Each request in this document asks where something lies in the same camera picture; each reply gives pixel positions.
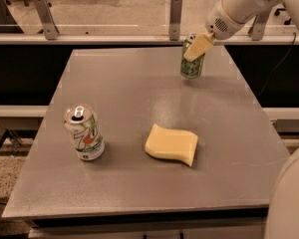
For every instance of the metal railing bracket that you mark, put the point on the metal railing bracket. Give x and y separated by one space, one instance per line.
174 19
49 28
256 32

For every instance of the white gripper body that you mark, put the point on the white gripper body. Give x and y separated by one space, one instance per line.
226 23

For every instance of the metal railing bar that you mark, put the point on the metal railing bar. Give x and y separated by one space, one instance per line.
40 39

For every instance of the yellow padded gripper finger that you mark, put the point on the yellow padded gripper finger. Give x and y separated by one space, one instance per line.
200 45

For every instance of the white 7up can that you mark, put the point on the white 7up can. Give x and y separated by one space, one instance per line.
82 124

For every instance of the yellow sponge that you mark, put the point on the yellow sponge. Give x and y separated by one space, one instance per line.
171 144

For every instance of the black office chair right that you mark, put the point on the black office chair right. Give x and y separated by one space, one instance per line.
282 12

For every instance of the green soda can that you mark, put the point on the green soda can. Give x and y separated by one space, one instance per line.
190 70

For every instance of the right metal railing bracket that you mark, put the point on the right metal railing bracket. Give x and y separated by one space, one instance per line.
256 32

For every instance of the left metal railing bracket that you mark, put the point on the left metal railing bracket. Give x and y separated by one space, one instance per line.
49 28

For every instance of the middle metal railing bracket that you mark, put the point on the middle metal railing bracket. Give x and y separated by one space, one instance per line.
174 19

